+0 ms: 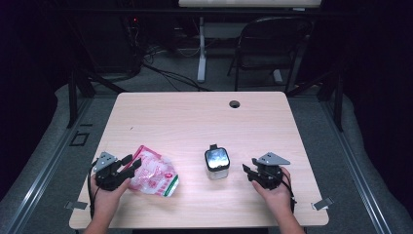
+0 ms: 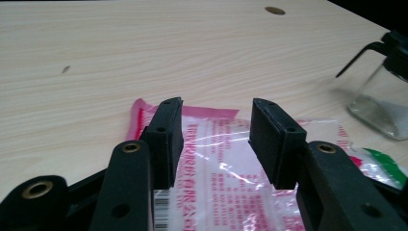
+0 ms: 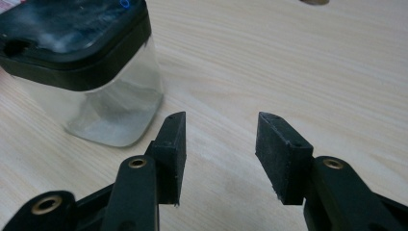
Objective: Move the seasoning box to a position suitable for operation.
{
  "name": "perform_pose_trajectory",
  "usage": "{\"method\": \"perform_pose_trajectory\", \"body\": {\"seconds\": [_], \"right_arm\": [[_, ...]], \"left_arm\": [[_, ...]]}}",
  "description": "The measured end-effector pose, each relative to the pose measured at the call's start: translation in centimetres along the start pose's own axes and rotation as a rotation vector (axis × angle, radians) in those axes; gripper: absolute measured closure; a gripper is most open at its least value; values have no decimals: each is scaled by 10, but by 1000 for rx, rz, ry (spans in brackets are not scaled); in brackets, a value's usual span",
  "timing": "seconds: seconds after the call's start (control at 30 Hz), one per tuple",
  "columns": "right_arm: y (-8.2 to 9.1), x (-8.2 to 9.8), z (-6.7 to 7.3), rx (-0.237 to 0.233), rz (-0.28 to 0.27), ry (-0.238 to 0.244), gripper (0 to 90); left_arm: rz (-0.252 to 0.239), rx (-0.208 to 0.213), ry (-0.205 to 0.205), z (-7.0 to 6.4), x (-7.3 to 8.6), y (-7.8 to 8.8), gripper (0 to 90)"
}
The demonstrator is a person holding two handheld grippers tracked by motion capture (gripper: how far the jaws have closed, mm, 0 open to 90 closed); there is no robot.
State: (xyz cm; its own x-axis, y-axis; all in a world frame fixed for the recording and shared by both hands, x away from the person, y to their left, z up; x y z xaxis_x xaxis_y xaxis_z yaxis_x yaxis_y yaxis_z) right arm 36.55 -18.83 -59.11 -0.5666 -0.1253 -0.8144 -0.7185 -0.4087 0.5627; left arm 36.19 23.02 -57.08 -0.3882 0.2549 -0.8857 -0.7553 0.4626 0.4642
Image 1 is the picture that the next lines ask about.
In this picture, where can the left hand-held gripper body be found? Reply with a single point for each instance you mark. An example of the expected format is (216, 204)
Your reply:
(108, 177)

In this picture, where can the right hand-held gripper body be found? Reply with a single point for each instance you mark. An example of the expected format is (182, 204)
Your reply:
(269, 174)

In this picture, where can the pink plastic seasoning bag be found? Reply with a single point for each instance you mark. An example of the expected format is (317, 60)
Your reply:
(156, 177)

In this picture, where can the clear jar with black lid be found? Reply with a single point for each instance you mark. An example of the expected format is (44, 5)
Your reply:
(217, 161)

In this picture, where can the person's left hand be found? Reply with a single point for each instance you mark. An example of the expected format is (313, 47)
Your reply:
(105, 199)

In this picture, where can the person's right hand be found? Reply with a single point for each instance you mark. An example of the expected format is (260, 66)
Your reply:
(280, 198)

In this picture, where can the black metal stand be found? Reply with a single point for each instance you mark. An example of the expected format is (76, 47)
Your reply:
(73, 97)
(339, 104)

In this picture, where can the dark computer tower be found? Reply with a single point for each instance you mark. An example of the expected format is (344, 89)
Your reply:
(113, 45)

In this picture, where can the black folding chair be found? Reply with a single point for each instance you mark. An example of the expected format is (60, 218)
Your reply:
(269, 42)

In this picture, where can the white desk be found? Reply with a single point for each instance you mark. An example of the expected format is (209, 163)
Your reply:
(202, 48)

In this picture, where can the aluminium floor rail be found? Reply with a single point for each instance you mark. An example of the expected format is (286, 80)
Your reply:
(354, 162)
(42, 175)

